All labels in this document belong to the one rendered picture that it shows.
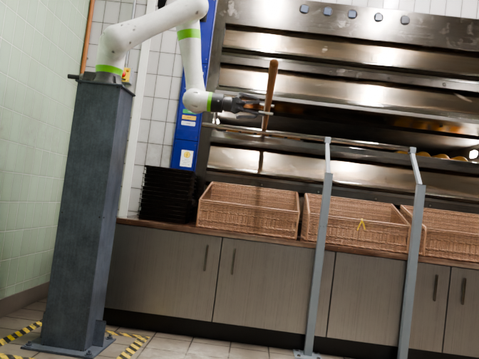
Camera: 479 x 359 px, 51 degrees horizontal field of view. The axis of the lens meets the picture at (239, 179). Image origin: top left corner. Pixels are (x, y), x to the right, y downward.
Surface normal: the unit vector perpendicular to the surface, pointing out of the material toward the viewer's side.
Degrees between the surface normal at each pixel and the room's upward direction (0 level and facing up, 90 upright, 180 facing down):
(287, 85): 70
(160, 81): 90
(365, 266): 90
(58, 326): 90
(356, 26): 90
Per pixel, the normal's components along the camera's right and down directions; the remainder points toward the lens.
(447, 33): -0.03, -0.05
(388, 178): 0.01, -0.39
